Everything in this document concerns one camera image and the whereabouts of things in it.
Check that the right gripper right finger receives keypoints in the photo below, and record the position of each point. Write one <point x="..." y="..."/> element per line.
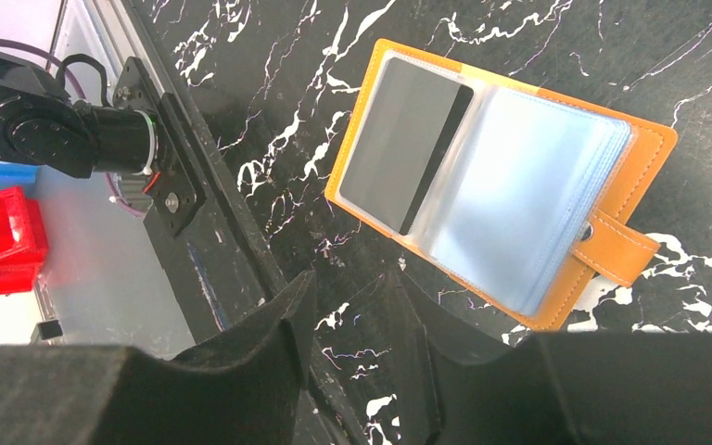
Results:
<point x="457" y="385"/>

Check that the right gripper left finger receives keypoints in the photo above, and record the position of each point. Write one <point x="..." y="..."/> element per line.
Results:
<point x="135" y="393"/>

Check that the orange card holder wallet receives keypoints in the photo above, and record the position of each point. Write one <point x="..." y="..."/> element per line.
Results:
<point x="534" y="195"/>

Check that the red plastic bin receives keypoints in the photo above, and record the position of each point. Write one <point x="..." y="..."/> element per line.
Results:
<point x="23" y="241"/>

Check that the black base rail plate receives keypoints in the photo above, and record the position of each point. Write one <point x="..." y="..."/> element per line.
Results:
<point x="243" y="314"/>

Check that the aluminium frame rail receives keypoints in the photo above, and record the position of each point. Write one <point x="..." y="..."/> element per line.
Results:
<point x="110" y="32"/>

